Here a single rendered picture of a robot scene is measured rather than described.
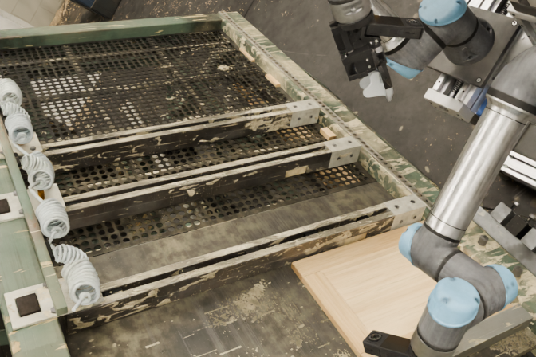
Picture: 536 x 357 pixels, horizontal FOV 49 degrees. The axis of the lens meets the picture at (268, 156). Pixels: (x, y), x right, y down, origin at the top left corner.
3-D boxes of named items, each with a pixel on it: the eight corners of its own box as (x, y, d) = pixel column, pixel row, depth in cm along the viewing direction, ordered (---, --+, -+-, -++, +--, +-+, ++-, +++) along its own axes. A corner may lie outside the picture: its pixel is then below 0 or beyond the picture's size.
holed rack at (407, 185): (465, 234, 174) (466, 233, 174) (458, 237, 173) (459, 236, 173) (223, 12, 284) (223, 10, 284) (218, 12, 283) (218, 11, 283)
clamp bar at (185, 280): (423, 226, 182) (448, 165, 168) (17, 359, 126) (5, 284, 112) (403, 206, 189) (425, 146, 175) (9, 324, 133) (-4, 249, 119)
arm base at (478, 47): (462, 14, 180) (449, -2, 173) (504, 27, 170) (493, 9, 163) (435, 56, 181) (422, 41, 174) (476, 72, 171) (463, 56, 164)
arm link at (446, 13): (486, 21, 163) (468, -4, 153) (449, 56, 167) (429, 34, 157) (459, 1, 171) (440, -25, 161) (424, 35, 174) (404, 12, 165)
